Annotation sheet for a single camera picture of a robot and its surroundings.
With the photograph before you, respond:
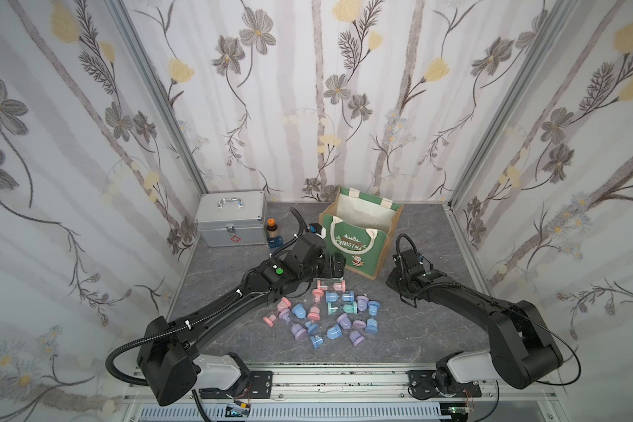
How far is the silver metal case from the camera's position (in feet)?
3.20

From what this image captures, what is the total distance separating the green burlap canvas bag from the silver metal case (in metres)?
0.29

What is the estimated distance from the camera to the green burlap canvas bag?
0.84m
